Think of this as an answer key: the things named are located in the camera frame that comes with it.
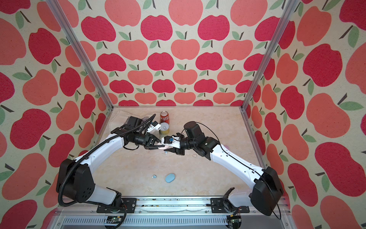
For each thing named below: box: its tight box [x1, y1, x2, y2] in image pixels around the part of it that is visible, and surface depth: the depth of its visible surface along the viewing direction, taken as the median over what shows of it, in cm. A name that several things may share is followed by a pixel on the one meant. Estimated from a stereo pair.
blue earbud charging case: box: [164, 173, 176, 183], surface depth 84 cm
